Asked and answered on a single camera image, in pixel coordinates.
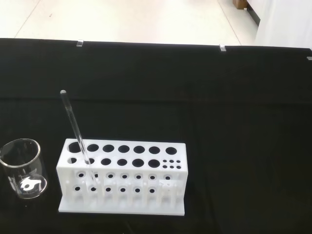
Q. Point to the white test tube rack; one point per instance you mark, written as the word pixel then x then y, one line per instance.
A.
pixel 122 208

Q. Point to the black bench cloth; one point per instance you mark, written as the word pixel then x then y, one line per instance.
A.
pixel 219 122

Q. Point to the clear glass beaker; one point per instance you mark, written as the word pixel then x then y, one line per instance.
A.
pixel 36 170

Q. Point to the brown wooden furniture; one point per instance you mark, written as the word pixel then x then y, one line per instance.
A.
pixel 240 3

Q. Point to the white fabric screen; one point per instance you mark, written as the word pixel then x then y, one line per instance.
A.
pixel 285 22

